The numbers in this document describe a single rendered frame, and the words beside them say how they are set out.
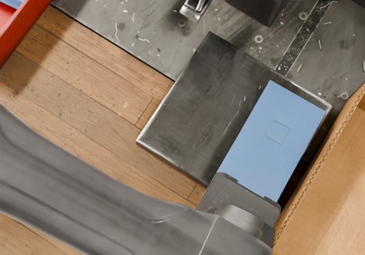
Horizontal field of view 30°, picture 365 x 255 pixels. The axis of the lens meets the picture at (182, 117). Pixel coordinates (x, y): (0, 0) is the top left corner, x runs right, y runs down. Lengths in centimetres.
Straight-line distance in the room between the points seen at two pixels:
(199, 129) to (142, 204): 38
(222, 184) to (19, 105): 31
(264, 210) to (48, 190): 27
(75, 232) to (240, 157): 36
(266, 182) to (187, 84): 15
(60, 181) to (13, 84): 45
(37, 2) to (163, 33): 15
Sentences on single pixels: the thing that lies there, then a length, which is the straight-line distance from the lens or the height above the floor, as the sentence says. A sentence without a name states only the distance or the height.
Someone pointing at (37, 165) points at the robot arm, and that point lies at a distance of 38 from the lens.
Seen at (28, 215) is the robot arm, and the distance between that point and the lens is 38.
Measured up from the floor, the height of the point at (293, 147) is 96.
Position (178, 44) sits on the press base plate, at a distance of 83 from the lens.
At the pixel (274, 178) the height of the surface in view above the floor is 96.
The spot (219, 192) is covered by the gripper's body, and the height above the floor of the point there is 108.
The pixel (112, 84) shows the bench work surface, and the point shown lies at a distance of 81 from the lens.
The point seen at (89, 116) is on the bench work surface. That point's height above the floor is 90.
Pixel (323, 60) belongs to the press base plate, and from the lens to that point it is 85.
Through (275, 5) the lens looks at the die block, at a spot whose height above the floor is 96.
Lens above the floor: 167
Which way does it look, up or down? 75 degrees down
